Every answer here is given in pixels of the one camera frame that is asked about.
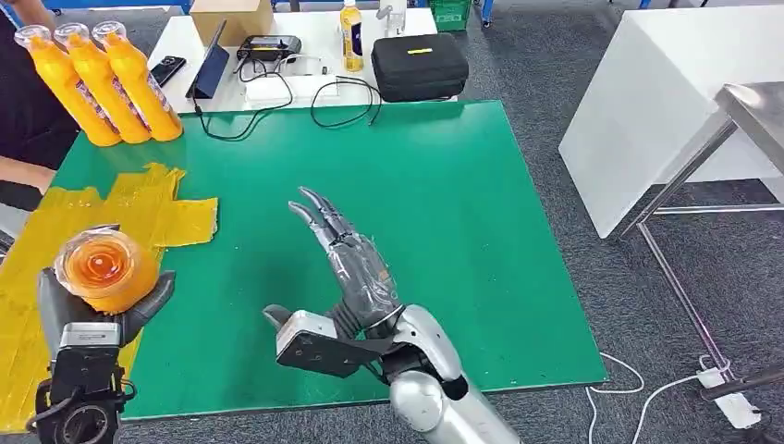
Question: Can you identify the dark tablet computer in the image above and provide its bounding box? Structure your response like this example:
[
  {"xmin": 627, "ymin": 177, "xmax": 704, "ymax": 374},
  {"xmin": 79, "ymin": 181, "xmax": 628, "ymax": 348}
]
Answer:
[{"xmin": 185, "ymin": 19, "xmax": 231, "ymax": 101}]

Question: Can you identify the yellow plastic sheet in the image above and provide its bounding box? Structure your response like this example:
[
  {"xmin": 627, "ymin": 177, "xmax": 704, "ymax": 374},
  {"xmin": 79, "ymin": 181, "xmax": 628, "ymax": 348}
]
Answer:
[{"xmin": 0, "ymin": 162, "xmax": 220, "ymax": 433}]

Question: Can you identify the orange drink bottle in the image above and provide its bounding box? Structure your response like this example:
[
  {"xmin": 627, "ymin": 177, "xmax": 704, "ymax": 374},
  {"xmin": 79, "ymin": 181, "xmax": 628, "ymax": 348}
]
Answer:
[
  {"xmin": 13, "ymin": 24, "xmax": 122, "ymax": 148},
  {"xmin": 92, "ymin": 19, "xmax": 184, "ymax": 142},
  {"xmin": 54, "ymin": 225, "xmax": 162, "ymax": 315},
  {"xmin": 54, "ymin": 22, "xmax": 152, "ymax": 145}
]

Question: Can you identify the white side table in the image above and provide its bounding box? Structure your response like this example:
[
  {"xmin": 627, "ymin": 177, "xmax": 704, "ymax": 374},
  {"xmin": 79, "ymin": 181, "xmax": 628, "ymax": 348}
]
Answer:
[{"xmin": 146, "ymin": 6, "xmax": 459, "ymax": 116}]

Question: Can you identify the dark grey bar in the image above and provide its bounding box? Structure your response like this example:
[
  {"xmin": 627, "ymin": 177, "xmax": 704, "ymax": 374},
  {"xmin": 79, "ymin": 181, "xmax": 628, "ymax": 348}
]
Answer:
[{"xmin": 701, "ymin": 364, "xmax": 784, "ymax": 402}]

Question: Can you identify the white power strip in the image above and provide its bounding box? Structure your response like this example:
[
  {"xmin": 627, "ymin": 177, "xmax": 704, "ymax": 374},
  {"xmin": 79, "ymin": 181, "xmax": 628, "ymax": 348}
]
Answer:
[{"xmin": 696, "ymin": 366, "xmax": 763, "ymax": 430}]

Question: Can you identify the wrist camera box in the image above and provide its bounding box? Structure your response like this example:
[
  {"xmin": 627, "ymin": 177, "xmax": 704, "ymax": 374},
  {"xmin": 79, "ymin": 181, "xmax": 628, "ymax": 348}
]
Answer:
[
  {"xmin": 276, "ymin": 310, "xmax": 397, "ymax": 379},
  {"xmin": 52, "ymin": 323, "xmax": 124, "ymax": 393}
]

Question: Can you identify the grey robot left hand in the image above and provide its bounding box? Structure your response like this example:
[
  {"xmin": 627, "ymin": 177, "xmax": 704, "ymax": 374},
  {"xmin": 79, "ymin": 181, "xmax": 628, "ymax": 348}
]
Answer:
[{"xmin": 37, "ymin": 267, "xmax": 177, "ymax": 361}]

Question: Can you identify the white cable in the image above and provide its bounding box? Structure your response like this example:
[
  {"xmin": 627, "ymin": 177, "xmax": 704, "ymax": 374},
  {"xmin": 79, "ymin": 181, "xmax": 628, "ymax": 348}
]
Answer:
[{"xmin": 584, "ymin": 351, "xmax": 703, "ymax": 444}]

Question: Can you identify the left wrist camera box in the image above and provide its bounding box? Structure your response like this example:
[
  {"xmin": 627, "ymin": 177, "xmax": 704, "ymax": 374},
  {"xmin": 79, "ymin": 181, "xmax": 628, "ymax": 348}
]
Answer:
[{"xmin": 52, "ymin": 323, "xmax": 124, "ymax": 393}]

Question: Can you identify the green table mat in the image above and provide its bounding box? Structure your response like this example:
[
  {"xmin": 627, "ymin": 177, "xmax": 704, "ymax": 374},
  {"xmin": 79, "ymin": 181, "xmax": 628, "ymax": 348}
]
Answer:
[{"xmin": 52, "ymin": 99, "xmax": 608, "ymax": 424}]

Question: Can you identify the clear plastic dispenser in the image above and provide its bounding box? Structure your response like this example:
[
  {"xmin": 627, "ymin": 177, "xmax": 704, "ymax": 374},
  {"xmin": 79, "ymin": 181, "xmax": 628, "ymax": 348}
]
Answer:
[{"xmin": 376, "ymin": 0, "xmax": 409, "ymax": 37}]

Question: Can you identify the black handheld screen device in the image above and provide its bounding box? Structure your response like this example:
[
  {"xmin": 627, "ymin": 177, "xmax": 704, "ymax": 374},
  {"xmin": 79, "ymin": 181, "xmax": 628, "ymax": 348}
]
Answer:
[{"xmin": 237, "ymin": 34, "xmax": 303, "ymax": 63}]

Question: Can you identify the black zip case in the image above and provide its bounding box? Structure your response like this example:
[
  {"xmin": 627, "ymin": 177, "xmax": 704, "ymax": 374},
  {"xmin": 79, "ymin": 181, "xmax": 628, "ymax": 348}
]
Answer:
[{"xmin": 371, "ymin": 31, "xmax": 471, "ymax": 104}]

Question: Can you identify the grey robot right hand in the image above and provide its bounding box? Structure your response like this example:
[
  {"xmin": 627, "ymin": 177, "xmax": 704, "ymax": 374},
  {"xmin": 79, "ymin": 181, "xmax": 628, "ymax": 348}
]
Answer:
[{"xmin": 263, "ymin": 186, "xmax": 406, "ymax": 339}]

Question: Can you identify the person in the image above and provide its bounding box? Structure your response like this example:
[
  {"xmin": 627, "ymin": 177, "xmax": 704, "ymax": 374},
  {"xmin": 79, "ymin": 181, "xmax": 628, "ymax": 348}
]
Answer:
[{"xmin": 0, "ymin": 0, "xmax": 80, "ymax": 213}]

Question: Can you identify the steel table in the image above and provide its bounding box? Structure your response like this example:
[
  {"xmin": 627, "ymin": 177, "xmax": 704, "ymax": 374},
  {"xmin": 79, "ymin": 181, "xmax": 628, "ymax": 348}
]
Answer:
[{"xmin": 619, "ymin": 82, "xmax": 784, "ymax": 381}]

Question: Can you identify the small yellow drink bottle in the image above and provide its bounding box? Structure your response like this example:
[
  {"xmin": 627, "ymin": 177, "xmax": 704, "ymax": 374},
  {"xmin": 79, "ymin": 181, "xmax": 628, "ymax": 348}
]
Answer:
[{"xmin": 339, "ymin": 0, "xmax": 365, "ymax": 73}]

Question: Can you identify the green plastic crate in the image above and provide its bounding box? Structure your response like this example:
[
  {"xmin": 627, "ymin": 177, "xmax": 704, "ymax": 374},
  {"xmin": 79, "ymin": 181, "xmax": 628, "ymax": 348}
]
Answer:
[{"xmin": 427, "ymin": 0, "xmax": 474, "ymax": 33}]

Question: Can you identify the white cabinet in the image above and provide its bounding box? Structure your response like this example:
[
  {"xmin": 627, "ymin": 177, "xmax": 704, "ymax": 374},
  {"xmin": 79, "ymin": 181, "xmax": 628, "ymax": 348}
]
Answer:
[{"xmin": 558, "ymin": 6, "xmax": 784, "ymax": 241}]

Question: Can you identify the blue metal rack frame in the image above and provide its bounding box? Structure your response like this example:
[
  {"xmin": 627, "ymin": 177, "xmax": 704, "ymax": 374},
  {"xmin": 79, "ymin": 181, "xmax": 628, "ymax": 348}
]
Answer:
[{"xmin": 43, "ymin": 0, "xmax": 495, "ymax": 27}]

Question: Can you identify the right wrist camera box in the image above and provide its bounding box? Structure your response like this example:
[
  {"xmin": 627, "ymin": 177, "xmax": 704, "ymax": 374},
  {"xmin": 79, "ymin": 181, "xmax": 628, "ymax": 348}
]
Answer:
[{"xmin": 276, "ymin": 310, "xmax": 397, "ymax": 379}]

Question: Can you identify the brown cardboard box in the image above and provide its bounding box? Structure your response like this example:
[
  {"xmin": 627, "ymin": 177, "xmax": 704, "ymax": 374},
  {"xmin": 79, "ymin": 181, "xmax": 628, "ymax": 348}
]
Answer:
[{"xmin": 190, "ymin": 0, "xmax": 275, "ymax": 47}]

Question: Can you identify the black cable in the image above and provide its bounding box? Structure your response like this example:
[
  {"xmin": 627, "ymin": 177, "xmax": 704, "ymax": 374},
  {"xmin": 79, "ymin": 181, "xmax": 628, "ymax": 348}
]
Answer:
[
  {"xmin": 310, "ymin": 75, "xmax": 383, "ymax": 130},
  {"xmin": 192, "ymin": 57, "xmax": 295, "ymax": 142}
]

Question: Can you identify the black smartphone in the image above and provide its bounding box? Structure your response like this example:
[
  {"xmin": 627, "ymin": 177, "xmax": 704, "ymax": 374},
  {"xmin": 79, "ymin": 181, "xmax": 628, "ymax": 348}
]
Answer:
[{"xmin": 150, "ymin": 55, "xmax": 188, "ymax": 88}]

